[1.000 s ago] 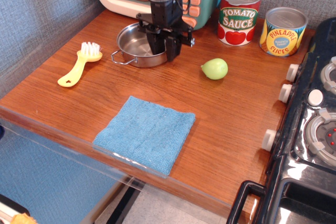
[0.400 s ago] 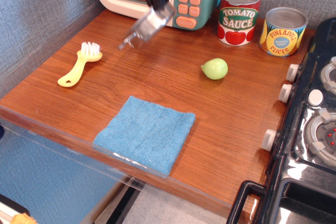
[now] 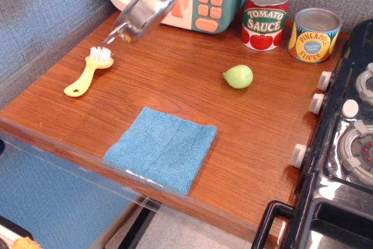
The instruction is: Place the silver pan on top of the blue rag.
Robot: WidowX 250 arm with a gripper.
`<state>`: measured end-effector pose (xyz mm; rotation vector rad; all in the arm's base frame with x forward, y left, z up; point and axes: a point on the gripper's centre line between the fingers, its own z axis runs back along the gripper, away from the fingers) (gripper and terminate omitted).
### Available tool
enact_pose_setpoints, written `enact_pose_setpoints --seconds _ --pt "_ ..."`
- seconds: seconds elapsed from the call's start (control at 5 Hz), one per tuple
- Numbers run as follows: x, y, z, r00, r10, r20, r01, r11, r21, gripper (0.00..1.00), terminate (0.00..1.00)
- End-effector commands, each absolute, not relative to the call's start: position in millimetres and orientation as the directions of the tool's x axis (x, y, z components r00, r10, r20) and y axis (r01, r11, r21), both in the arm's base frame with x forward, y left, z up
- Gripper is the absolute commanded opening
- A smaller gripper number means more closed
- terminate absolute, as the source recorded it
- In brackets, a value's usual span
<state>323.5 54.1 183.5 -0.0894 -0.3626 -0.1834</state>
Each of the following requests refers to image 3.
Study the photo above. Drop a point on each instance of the silver metal pan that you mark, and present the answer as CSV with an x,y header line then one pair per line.
x,y
139,18

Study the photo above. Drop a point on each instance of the blue cloth rag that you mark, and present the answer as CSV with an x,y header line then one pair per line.
x,y
163,150

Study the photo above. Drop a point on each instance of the yellow dish brush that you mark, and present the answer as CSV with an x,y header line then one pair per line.
x,y
99,58

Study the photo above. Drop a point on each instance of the tomato sauce can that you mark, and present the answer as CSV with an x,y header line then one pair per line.
x,y
263,23

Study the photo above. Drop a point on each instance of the green toy pear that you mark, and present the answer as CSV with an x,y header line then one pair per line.
x,y
239,76

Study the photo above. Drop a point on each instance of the pineapple slices can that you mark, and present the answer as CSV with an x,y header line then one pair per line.
x,y
314,34

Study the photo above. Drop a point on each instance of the white stove knob upper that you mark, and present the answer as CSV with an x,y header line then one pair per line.
x,y
324,80

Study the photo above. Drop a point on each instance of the white stove knob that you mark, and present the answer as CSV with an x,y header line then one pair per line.
x,y
324,80
298,155
316,103

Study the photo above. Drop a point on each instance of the white stove knob middle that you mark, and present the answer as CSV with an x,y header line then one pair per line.
x,y
316,103

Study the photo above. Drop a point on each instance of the white stove knob lower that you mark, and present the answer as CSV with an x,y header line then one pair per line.
x,y
298,155

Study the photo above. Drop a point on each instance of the clear acrylic table guard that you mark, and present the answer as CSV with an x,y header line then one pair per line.
x,y
68,199

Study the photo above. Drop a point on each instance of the orange fuzzy object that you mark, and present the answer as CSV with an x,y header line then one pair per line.
x,y
25,243

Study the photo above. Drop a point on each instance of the black toy stove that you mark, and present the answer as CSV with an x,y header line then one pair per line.
x,y
333,196

